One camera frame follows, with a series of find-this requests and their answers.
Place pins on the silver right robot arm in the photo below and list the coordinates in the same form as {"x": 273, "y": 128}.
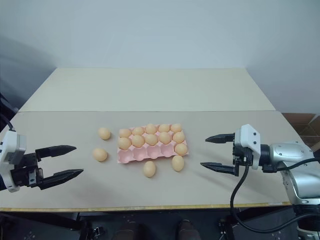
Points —
{"x": 297, "y": 170}

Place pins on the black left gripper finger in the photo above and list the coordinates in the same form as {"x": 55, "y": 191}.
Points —
{"x": 62, "y": 175}
{"x": 56, "y": 150}

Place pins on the brown cardboard box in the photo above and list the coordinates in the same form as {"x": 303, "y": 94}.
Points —
{"x": 303, "y": 125}

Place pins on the pink plastic egg tray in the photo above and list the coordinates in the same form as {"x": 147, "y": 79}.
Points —
{"x": 140, "y": 155}

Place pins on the tan egg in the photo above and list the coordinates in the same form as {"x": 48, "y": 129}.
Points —
{"x": 165, "y": 137}
{"x": 104, "y": 133}
{"x": 149, "y": 169}
{"x": 151, "y": 128}
{"x": 124, "y": 143}
{"x": 181, "y": 149}
{"x": 164, "y": 128}
{"x": 151, "y": 139}
{"x": 138, "y": 130}
{"x": 176, "y": 127}
{"x": 125, "y": 132}
{"x": 100, "y": 154}
{"x": 177, "y": 163}
{"x": 179, "y": 137}
{"x": 138, "y": 140}

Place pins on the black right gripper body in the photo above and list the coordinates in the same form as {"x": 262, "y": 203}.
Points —
{"x": 241, "y": 156}

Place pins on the black background object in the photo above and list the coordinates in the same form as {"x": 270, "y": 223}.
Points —
{"x": 6, "y": 107}

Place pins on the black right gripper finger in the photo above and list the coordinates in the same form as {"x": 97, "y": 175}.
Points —
{"x": 221, "y": 138}
{"x": 220, "y": 167}

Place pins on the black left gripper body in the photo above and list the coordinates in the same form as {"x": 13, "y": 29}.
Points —
{"x": 26, "y": 171}

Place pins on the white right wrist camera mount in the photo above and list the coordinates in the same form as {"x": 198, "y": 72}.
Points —
{"x": 250, "y": 140}

